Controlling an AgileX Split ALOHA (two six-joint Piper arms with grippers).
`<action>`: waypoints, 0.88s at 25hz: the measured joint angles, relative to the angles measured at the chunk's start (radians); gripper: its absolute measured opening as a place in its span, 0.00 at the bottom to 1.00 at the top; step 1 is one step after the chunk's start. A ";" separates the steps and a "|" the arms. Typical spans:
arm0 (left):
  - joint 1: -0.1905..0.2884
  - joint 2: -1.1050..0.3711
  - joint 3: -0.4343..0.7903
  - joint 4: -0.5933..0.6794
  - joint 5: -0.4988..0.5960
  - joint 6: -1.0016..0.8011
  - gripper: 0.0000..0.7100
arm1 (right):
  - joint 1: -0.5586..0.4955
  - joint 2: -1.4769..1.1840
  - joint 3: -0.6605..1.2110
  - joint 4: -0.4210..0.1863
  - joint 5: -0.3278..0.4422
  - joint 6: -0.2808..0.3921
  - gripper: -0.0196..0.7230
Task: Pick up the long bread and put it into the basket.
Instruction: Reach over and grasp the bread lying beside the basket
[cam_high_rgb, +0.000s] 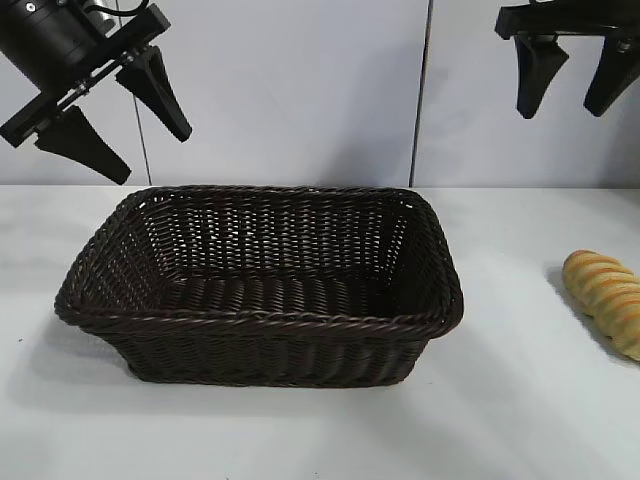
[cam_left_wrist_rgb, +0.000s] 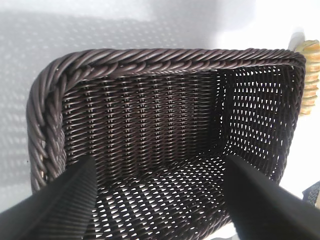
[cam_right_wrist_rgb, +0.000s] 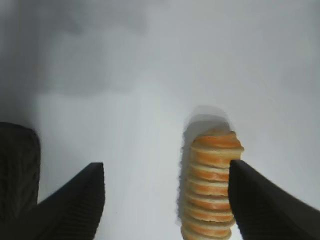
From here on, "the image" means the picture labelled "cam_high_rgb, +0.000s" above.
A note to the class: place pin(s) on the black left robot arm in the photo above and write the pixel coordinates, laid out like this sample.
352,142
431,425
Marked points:
45,30

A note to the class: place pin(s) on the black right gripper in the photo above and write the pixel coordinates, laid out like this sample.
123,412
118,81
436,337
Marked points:
575,17

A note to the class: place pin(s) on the dark brown wicker basket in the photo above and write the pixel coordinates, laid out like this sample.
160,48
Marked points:
260,340

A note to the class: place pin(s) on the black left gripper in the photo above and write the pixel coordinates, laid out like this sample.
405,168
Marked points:
152,22

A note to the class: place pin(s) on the long twisted golden bread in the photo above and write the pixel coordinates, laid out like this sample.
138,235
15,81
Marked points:
605,295

